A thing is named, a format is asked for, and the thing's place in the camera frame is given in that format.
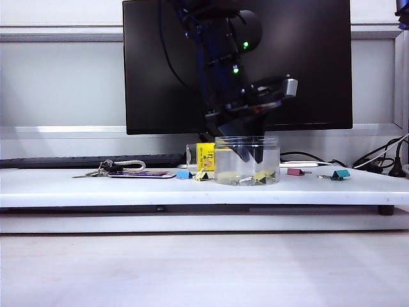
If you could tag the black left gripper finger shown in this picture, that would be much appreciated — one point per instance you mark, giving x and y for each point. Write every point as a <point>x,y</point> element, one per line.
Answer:
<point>259,137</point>
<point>239,131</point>

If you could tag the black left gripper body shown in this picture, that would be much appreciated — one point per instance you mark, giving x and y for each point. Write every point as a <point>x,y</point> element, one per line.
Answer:
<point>230,107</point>

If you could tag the round transparent plastic box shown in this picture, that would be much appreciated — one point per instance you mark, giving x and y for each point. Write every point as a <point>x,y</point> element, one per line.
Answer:
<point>271,156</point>

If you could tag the pink binder clip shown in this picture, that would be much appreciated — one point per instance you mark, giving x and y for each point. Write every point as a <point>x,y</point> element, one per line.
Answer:
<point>295,171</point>

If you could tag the transparent plastic lid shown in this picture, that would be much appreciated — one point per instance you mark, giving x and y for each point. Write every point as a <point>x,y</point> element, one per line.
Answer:
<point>191,155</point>

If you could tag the white desk riser board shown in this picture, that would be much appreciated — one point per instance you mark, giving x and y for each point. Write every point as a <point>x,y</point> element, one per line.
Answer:
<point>204,192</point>

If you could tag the blue binder clip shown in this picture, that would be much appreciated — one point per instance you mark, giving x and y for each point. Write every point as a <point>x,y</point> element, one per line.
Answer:
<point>183,175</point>

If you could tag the teal binder clip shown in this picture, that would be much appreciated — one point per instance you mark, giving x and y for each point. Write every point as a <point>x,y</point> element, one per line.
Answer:
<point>340,174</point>

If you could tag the black computer monitor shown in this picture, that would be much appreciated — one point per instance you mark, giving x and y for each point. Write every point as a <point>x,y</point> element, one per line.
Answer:
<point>319,64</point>

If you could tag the black key fob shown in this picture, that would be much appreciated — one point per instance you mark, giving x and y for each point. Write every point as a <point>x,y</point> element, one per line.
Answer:
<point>117,167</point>

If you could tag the black power plug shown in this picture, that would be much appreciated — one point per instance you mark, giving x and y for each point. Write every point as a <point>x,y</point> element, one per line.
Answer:
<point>396,166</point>

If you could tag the black riser foot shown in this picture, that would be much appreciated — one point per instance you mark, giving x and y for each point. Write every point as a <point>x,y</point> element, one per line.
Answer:
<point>386,211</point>

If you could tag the bunch of metal keys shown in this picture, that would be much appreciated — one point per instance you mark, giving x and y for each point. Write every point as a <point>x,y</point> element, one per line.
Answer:
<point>92,174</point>

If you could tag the black keyboard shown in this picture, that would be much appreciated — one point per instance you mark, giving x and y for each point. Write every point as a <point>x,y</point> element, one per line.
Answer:
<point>64,162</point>

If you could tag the aluminium partition post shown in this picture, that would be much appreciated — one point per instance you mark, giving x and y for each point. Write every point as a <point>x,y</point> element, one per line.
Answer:
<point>399,80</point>

